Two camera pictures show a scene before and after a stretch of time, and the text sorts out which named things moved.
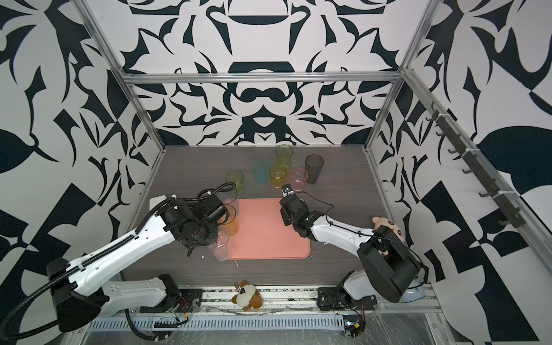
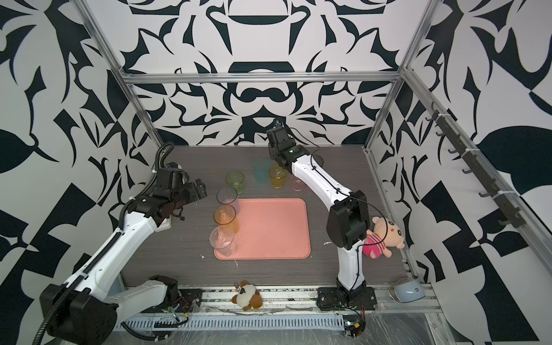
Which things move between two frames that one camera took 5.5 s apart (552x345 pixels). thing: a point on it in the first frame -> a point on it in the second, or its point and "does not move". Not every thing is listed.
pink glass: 298,177 does not move
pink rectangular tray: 261,235 does not move
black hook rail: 512,215 does not move
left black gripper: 210,239 -> 193,194
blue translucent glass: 229,197 does not move
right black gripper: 286,220 -> 274,151
